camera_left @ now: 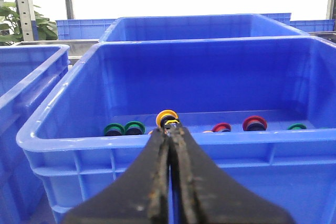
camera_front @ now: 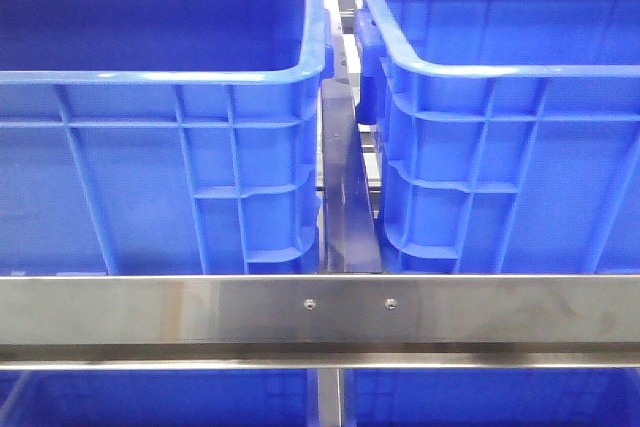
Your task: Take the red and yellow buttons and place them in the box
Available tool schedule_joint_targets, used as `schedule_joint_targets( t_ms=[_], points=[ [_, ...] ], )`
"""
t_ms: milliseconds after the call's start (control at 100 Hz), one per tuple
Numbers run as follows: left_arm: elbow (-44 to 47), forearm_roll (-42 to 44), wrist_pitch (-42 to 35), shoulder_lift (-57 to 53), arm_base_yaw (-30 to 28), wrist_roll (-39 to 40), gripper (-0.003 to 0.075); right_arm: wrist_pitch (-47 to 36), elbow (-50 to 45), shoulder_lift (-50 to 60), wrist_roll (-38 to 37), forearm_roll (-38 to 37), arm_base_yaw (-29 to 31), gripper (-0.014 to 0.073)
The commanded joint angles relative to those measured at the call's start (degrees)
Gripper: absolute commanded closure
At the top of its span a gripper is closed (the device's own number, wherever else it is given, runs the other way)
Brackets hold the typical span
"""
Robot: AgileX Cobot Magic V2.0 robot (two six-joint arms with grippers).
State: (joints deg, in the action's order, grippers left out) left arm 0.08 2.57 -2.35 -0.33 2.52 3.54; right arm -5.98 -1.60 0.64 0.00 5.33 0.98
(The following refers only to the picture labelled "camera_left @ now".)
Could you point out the blue bin at far left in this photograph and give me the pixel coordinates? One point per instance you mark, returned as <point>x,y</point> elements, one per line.
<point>28,74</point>

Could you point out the red push button left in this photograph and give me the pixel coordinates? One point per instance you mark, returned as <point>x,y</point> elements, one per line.
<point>222,127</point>

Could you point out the distant blue crate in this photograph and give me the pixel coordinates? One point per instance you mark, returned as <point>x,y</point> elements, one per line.
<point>72,29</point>
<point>304,25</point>

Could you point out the blue bin with buttons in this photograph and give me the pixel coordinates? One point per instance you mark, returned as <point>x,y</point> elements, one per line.
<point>285,80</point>

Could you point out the red push button right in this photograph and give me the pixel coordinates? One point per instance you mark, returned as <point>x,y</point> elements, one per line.
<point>254,123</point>

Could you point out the green push button right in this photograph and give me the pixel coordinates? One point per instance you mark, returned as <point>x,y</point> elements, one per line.
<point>297,126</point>

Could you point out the green push button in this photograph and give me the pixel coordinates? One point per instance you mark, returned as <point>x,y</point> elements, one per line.
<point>114,129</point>
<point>297,126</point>
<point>134,128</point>

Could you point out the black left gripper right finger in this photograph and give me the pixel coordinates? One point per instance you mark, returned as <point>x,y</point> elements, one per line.
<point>206,194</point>

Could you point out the distant blue crate right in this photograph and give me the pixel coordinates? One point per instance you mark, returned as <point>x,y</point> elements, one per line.
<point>304,25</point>

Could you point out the green potted plant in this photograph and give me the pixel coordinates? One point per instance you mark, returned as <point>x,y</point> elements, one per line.
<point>11,31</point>

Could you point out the yellow push button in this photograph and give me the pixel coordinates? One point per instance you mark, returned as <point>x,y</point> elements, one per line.
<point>167,120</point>

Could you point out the distant blue crate left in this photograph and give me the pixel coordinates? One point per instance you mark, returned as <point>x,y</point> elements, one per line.
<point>72,29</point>

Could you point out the red push button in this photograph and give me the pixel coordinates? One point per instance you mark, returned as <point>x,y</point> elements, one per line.
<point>254,123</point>
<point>222,127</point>

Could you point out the green push button far left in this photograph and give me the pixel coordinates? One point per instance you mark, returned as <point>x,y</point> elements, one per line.
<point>114,129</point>

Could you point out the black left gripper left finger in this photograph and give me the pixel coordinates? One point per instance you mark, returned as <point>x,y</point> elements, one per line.
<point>139,195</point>

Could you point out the blue bin behind buttons bin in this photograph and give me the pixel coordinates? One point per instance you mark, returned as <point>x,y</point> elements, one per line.
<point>196,27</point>

